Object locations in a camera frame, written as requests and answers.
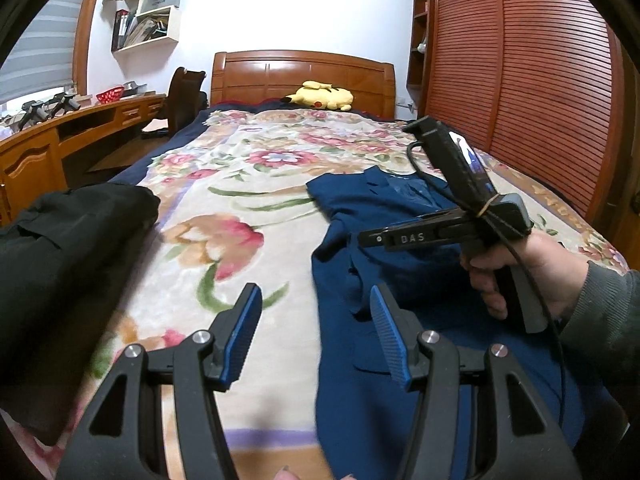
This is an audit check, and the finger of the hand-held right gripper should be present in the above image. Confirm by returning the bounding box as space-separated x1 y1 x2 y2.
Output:
357 229 396 251

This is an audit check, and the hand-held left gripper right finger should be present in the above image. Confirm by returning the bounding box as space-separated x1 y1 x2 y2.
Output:
370 284 583 480

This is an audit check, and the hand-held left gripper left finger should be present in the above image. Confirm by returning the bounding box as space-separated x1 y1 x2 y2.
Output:
56 282 263 480

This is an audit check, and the navy blue suit jacket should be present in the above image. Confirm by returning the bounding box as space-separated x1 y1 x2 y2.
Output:
306 167 616 480

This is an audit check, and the person's right forearm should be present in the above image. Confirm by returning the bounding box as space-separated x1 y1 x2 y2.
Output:
557 259 640 411

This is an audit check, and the person's right hand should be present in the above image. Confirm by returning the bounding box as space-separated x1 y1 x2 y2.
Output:
459 231 591 322

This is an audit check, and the floral blanket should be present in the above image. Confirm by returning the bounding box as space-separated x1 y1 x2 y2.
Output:
0 107 628 480

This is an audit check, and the yellow plush toy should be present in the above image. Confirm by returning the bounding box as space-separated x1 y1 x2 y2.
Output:
280 80 355 112

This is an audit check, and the black garment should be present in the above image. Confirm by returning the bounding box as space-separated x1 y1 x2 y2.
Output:
0 182 161 446

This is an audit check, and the wooden bed headboard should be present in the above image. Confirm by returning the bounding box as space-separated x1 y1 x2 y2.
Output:
210 50 397 121

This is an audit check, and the wooden louvered wardrobe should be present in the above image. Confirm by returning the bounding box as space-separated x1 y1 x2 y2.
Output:
406 0 640 241

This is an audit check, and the dark office chair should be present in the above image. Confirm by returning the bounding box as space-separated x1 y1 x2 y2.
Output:
141 66 208 140

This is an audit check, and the wooden desk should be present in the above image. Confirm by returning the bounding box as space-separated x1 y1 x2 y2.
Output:
0 92 168 226

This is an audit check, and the idle black gripper tool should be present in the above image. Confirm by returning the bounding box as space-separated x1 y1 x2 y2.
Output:
47 92 81 113
17 100 51 128

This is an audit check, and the black binder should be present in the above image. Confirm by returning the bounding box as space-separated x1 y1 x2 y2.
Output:
111 8 132 51

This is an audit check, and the grey window blind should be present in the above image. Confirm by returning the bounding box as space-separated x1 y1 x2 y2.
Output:
0 0 96 106

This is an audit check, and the white wall shelf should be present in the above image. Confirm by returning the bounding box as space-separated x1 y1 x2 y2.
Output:
102 0 193 52

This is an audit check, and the wooden window frame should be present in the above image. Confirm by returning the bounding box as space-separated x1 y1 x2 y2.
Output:
71 0 111 96

